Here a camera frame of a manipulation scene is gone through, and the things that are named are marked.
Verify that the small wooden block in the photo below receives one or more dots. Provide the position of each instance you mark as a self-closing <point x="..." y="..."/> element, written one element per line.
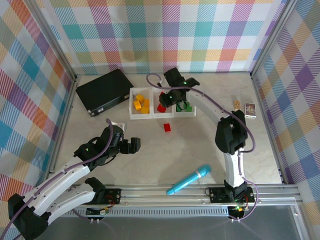
<point x="237" y="105"/>

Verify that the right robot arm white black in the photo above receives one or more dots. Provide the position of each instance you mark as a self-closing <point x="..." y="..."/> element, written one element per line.
<point x="232" y="170"/>

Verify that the black hard case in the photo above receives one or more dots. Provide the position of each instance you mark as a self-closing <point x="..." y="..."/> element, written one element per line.
<point x="102" y="92"/>

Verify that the teal plastic tube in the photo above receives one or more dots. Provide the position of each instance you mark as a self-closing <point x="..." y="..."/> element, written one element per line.
<point x="187" y="180"/>

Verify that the white plastic bin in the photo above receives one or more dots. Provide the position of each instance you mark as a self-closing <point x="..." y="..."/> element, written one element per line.
<point x="140" y="117"/>
<point x="162" y="115"/>
<point x="185" y="114"/>

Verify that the small printed card box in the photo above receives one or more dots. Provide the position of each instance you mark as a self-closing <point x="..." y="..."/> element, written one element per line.
<point x="250" y="110"/>

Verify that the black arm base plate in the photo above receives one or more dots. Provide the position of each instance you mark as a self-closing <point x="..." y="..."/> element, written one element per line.
<point x="113" y="196"/>
<point x="217" y="195"/>

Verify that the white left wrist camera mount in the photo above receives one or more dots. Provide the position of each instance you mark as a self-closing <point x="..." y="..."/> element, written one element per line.
<point x="120" y="125"/>

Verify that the yellow lego brick with face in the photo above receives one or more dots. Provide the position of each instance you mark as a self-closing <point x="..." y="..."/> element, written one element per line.
<point x="137" y="105"/>

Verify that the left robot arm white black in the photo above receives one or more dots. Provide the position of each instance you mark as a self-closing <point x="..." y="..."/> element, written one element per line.
<point x="62" y="175"/>

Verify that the aluminium frame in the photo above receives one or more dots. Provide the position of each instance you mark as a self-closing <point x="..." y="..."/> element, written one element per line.
<point x="162" y="197"/>

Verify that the small electronics board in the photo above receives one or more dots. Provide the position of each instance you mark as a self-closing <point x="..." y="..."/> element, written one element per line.
<point x="237" y="208"/>
<point x="100" y="212"/>

